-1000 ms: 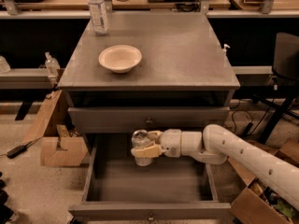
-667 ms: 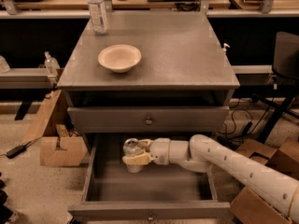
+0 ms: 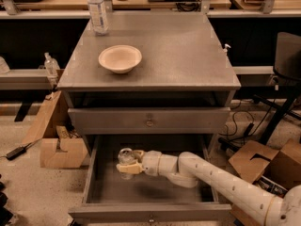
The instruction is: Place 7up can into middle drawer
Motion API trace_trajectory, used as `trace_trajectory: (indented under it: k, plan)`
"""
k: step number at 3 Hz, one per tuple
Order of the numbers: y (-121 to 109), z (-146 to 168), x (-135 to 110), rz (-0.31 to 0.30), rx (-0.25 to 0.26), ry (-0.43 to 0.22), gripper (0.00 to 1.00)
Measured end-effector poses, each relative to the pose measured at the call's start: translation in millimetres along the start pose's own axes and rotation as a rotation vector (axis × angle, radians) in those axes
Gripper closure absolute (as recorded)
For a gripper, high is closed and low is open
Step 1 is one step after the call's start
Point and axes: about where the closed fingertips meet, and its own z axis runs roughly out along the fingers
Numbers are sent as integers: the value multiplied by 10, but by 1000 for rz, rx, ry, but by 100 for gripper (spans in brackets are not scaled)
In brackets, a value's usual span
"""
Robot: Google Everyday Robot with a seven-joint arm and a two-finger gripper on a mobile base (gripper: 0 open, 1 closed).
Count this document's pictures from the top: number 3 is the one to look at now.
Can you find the white pump dispenser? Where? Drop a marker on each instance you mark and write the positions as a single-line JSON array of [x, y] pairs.
[[226, 48]]

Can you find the small clear bottle on shelf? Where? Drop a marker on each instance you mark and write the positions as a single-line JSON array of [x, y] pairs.
[[51, 65]]

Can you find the open grey bottom drawer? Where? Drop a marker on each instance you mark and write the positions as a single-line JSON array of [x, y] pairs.
[[108, 198]]

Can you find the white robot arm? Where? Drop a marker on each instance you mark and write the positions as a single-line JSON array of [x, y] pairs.
[[187, 169]]

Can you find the black power adapter on floor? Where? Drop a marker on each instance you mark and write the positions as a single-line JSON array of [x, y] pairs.
[[15, 153]]

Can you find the cardboard box left of cabinet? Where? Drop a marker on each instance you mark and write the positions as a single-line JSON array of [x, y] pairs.
[[56, 152]]

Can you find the black stand with dark base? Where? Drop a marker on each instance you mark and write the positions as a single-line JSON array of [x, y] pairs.
[[287, 68]]

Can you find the grey wooden drawer cabinet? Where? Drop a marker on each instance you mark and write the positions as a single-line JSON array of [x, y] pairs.
[[183, 66]]

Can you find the silver green soda can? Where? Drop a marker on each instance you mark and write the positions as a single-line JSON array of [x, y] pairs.
[[126, 158]]

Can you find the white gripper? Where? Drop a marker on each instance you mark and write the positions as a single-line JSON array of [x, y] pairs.
[[150, 163]]

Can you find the clear plastic water bottle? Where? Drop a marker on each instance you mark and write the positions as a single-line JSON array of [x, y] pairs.
[[98, 17]]

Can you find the open cardboard box with items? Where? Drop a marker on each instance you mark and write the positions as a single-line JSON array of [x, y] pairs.
[[277, 171]]

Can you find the white ceramic bowl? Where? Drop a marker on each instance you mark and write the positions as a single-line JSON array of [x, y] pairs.
[[120, 58]]

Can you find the closed grey upper drawer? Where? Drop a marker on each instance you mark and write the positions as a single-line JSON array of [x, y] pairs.
[[104, 121]]

